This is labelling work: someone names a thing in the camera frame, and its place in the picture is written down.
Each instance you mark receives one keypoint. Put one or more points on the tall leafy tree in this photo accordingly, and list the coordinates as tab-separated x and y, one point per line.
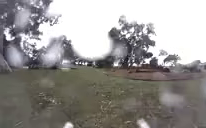
136	40

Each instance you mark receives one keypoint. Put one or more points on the green grass field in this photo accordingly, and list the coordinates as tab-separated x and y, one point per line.
74	96

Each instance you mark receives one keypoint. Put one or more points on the small tree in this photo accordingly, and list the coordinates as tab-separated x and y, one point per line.
172	59

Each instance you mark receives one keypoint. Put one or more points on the robot's own part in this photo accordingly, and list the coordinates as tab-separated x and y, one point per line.
142	124
68	125

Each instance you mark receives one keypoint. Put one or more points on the large tree with leaning trunk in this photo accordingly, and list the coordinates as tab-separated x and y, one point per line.
1	20

